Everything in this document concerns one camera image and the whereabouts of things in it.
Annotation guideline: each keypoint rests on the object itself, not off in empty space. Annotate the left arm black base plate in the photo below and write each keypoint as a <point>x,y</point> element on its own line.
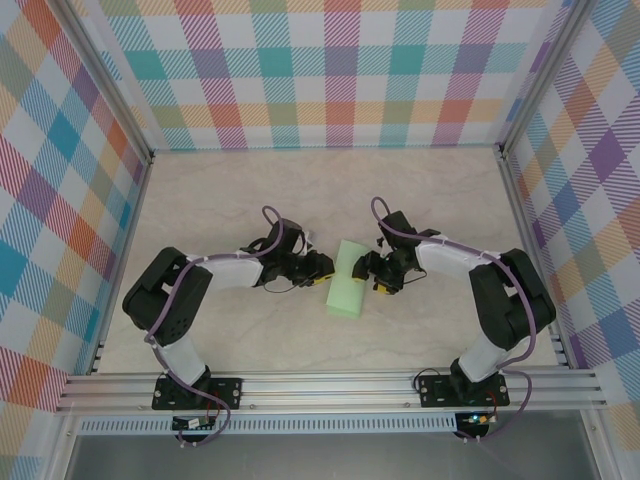
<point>232,392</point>

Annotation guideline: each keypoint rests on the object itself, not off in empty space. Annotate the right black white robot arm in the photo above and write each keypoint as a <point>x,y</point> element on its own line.
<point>445,265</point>

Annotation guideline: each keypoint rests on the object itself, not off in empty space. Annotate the long aluminium mounting rail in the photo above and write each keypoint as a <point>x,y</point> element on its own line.
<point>325,392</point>

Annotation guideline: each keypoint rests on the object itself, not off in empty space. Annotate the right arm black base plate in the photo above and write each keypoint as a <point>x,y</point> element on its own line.
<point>432,392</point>

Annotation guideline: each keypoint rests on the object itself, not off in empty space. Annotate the aluminium frame post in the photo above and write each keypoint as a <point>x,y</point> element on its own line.
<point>107,80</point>
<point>545,75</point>

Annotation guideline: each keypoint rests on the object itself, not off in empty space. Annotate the aluminium side rail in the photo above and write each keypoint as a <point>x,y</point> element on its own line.
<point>527,250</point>
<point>125,255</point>

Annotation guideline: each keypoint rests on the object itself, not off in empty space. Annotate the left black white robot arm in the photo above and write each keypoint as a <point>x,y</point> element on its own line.
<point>230,275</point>

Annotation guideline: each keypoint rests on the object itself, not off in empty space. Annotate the light green paper sheet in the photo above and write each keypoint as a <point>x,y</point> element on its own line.
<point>345,297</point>

